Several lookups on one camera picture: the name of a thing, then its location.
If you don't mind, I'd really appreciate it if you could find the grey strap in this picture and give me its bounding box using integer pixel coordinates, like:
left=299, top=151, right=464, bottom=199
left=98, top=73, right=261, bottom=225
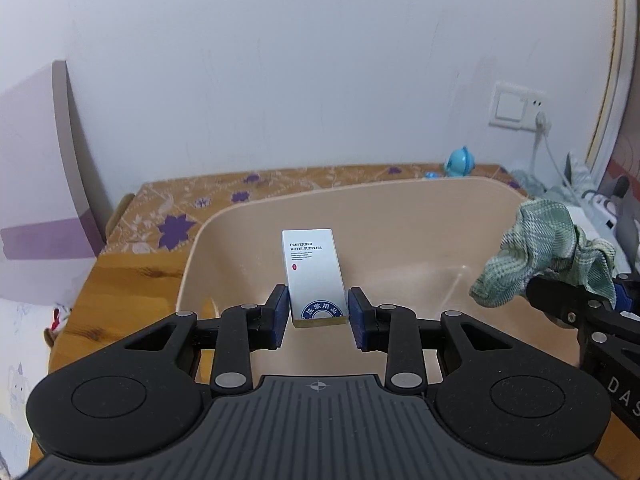
left=597, top=175, right=640, bottom=261

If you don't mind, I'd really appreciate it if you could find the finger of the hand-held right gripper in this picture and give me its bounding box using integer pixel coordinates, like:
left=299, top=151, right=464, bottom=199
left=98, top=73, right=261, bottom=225
left=526, top=274, right=640, bottom=347
left=614, top=274, right=640, bottom=317

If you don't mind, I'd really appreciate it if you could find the white wall switch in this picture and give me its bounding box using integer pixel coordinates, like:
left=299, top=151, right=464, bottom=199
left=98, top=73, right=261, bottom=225
left=489, top=81, right=529, bottom=129

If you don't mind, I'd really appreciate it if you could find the brown floral tablecloth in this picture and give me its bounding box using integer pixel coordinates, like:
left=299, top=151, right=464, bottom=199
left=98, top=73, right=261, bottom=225
left=102, top=164, right=526, bottom=256

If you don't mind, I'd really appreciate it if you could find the white purple panel board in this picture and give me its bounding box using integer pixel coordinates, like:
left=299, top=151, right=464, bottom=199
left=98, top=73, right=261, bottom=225
left=0, top=60, right=108, bottom=306

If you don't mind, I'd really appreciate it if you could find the white printed bedsheet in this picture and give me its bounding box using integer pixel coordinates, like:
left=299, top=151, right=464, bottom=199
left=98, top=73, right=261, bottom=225
left=0, top=295, right=76, bottom=480

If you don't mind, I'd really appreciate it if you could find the white power cable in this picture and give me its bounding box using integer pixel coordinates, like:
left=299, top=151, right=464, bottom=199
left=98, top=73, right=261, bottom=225
left=529, top=127, right=583, bottom=203

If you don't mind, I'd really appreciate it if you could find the light blue-grey cloth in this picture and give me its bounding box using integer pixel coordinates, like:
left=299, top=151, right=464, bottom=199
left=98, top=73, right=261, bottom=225
left=510, top=152, right=601, bottom=211

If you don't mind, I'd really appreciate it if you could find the beige plastic bin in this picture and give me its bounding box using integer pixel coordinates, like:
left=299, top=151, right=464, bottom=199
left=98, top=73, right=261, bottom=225
left=176, top=176, right=583, bottom=386

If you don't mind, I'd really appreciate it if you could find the white gold-trimmed frame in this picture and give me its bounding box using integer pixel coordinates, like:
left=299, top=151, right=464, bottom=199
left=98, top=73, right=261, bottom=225
left=585, top=0, right=640, bottom=161

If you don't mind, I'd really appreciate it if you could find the blue toy figure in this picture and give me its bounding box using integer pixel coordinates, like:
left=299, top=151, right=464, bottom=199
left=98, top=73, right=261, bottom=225
left=444, top=146, right=476, bottom=179

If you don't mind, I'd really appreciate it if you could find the white power strip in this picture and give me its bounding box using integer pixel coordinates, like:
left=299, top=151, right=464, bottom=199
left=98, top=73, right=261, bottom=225
left=582, top=194, right=622, bottom=232

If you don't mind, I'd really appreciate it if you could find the green plaid cloth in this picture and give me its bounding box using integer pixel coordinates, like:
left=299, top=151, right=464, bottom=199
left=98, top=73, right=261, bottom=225
left=469, top=200, right=617, bottom=310

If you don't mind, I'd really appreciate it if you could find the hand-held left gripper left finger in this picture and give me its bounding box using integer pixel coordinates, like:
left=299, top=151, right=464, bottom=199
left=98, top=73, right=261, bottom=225
left=120, top=284, right=292, bottom=395

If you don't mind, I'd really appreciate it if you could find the white wall socket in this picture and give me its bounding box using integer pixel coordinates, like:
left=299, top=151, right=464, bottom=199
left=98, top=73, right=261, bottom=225
left=523, top=91, right=549, bottom=133

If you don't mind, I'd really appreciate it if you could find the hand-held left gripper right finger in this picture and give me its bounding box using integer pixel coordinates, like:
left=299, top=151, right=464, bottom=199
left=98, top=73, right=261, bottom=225
left=347, top=286, right=521, bottom=392

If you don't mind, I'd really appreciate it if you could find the white printed cardboard box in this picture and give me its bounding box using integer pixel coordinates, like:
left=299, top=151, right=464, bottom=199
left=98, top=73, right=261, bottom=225
left=281, top=229, right=349, bottom=330

